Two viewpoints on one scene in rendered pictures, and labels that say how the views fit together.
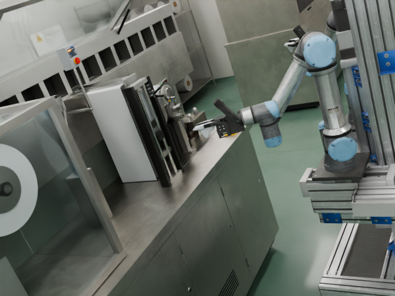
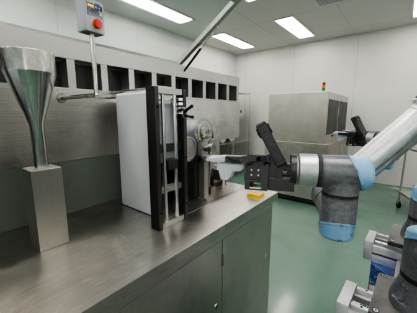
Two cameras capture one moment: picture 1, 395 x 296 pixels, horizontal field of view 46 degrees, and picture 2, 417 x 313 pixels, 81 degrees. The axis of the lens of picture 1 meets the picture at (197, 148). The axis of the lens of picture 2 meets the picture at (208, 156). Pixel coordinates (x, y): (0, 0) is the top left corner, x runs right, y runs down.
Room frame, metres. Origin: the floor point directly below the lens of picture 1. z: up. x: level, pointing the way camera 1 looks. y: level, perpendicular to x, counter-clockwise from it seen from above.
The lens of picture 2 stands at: (1.29, -0.06, 1.34)
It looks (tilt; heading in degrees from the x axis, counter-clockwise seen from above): 10 degrees down; 4
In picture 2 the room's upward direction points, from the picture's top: straight up
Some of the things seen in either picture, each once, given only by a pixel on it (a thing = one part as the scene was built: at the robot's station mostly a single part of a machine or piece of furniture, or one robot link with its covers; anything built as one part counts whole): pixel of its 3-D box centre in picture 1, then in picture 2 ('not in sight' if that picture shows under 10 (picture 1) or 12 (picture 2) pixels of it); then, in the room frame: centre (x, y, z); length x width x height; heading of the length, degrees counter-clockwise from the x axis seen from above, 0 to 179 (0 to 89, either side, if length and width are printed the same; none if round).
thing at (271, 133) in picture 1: (270, 131); (336, 211); (1.86, -0.32, 1.12); 0.11 x 0.08 x 0.11; 169
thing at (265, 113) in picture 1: (265, 112); (342, 173); (1.84, -0.32, 1.21); 0.11 x 0.08 x 0.09; 79
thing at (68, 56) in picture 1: (70, 56); (92, 17); (2.14, 0.39, 1.66); 0.07 x 0.07 x 0.10; 63
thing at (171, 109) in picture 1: (181, 128); (205, 171); (2.53, 0.05, 1.05); 0.06 x 0.05 x 0.31; 56
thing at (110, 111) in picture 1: (117, 137); (132, 152); (2.39, 0.38, 1.17); 0.34 x 0.05 x 0.54; 56
